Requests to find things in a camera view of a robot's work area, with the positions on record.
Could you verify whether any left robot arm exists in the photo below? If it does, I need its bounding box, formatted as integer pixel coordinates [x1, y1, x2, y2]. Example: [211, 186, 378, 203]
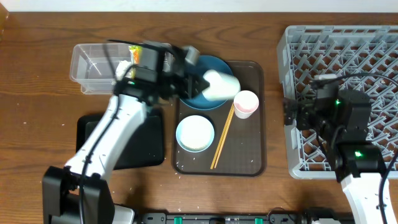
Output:
[42, 41, 210, 223]

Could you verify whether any wooden chopstick right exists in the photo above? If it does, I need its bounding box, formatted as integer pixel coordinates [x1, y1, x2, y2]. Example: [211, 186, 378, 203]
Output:
[213, 104, 235, 169]

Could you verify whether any black tray lid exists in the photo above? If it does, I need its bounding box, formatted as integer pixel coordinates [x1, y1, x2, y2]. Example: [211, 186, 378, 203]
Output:
[76, 109, 165, 170]

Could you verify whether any blue plate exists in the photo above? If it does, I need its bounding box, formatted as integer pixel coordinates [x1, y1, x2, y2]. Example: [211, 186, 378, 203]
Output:
[182, 55, 233, 110]

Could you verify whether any wooden chopstick left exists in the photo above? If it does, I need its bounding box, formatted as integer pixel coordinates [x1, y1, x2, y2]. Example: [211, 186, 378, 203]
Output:
[210, 103, 234, 170]

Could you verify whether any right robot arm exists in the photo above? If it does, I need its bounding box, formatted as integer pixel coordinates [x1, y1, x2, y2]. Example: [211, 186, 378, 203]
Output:
[283, 88, 397, 223]

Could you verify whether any light blue rice bowl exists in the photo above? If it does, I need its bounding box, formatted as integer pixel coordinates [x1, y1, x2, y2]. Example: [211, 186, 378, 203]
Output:
[175, 115, 215, 153]

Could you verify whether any brown serving tray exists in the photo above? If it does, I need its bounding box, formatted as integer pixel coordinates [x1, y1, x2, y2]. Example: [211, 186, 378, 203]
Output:
[172, 60, 267, 177]

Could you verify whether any yellow green snack wrapper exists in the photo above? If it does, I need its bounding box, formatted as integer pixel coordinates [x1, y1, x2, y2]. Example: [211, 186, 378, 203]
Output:
[129, 45, 142, 79]

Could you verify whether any pink plastic cup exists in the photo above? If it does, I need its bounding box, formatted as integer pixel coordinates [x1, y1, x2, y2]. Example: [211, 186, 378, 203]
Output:
[233, 90, 259, 119]

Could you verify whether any white green plastic cup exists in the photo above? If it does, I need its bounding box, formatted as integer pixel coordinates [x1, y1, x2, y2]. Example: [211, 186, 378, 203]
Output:
[202, 70, 241, 101]

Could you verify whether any white tissue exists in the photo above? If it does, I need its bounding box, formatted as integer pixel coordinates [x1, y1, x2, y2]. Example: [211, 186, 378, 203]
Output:
[116, 60, 133, 81]

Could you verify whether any wooden chopstick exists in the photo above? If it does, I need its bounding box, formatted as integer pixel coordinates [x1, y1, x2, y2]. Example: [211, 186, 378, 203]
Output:
[210, 103, 234, 170]
[213, 104, 235, 169]

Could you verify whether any grey dishwasher rack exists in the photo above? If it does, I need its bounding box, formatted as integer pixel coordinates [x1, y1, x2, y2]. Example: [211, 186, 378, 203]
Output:
[277, 26, 397, 162]

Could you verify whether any clear plastic waste bin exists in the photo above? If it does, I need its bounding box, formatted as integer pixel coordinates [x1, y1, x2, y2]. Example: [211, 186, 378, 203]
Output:
[70, 43, 131, 95]

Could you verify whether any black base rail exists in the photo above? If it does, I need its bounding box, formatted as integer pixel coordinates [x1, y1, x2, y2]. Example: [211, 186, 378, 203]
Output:
[137, 208, 354, 224]

